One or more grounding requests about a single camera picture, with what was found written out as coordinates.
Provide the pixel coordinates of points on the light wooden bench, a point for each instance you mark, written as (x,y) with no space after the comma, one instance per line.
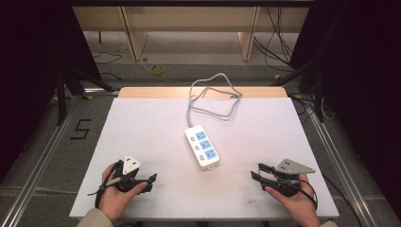
(189,19)

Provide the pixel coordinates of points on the black metal stand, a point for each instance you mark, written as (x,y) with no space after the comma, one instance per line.
(60,101)
(319,104)

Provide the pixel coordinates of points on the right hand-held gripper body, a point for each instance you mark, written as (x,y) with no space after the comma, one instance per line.
(291,167)

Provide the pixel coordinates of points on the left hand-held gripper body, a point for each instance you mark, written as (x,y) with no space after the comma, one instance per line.
(130,165)

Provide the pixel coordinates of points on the white power strip blue sockets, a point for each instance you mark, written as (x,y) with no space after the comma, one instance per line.
(203,146)

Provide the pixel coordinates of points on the person's right hand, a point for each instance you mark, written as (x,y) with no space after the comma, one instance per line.
(301,205)

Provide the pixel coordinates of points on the person's left hand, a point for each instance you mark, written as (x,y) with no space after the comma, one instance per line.
(113,201)

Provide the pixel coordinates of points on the yellow tape roll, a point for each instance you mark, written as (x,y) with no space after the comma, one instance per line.
(152,70)

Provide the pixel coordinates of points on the black curtain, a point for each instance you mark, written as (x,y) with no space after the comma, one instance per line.
(28,63)
(365,78)

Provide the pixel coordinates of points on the aluminium floor rail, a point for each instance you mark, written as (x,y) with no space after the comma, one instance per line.
(343,176)
(34,173)

